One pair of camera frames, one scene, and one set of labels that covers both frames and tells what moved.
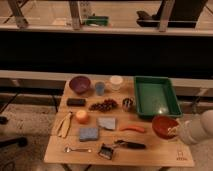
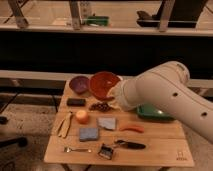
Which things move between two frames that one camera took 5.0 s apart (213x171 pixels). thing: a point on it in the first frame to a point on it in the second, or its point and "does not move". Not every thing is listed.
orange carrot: [131, 127] does not move
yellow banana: [65, 125] does not move
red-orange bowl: [161, 125] to [100, 83]
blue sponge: [88, 134] does not move
